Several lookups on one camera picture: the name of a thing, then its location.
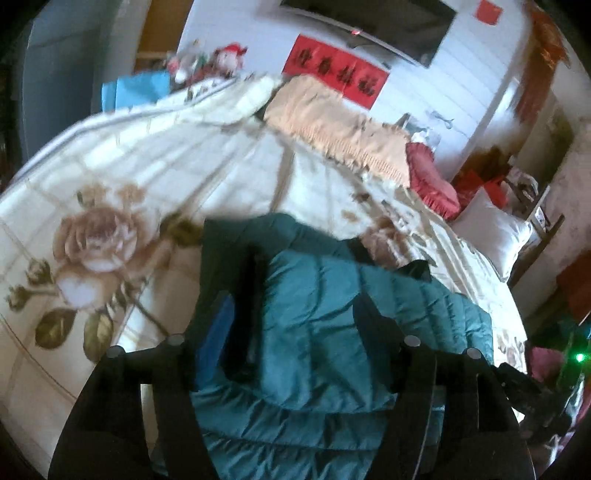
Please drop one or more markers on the dark green quilted jacket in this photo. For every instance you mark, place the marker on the dark green quilted jacket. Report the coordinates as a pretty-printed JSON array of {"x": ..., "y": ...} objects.
[{"x": 294, "y": 396}]

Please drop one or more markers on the framed photo on wall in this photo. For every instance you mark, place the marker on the framed photo on wall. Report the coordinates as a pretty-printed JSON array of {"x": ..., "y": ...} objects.
[{"x": 419, "y": 132}]

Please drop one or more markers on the orange fringed pillow cover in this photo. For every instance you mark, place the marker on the orange fringed pillow cover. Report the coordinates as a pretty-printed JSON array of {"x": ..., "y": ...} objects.
[{"x": 307, "y": 109}]

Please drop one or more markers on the red decoration hanging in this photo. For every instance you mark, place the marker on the red decoration hanging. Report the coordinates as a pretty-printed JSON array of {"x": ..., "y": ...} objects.
[{"x": 547, "y": 53}]

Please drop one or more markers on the red Chinese banner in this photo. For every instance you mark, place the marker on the red Chinese banner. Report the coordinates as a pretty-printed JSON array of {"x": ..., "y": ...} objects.
[{"x": 354, "y": 78}]

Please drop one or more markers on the red bag on chair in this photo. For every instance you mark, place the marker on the red bag on chair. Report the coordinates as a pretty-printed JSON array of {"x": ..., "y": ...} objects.
[{"x": 468, "y": 184}]

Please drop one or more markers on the cream floral bed blanket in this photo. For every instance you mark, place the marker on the cream floral bed blanket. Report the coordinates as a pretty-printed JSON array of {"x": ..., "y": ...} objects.
[{"x": 100, "y": 238}]

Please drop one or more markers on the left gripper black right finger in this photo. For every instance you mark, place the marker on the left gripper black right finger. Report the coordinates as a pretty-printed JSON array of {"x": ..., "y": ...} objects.
[{"x": 451, "y": 418}]

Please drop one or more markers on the white pillow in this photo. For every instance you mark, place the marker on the white pillow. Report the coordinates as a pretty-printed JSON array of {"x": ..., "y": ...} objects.
[{"x": 498, "y": 235}]

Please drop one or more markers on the santa plush toy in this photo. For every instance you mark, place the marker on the santa plush toy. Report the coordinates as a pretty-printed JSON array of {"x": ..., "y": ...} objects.
[{"x": 228, "y": 60}]

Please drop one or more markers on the wooden door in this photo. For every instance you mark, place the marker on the wooden door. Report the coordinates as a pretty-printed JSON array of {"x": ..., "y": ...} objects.
[{"x": 161, "y": 32}]

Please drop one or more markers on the wall-mounted television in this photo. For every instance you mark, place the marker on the wall-mounted television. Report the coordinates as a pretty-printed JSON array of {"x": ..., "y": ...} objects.
[{"x": 411, "y": 29}]

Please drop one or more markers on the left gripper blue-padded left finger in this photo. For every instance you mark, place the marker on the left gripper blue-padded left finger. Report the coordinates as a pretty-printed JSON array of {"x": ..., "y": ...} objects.
[{"x": 104, "y": 435}]

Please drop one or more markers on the wooden chair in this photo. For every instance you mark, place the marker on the wooden chair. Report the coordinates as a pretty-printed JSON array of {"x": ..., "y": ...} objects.
[{"x": 526, "y": 200}]

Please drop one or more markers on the red ruffled cushion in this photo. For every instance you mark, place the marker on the red ruffled cushion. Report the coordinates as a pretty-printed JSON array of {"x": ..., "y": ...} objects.
[{"x": 426, "y": 181}]

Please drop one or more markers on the grey wardrobe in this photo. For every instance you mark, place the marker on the grey wardrobe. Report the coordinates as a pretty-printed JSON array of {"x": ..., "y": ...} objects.
[{"x": 59, "y": 58}]

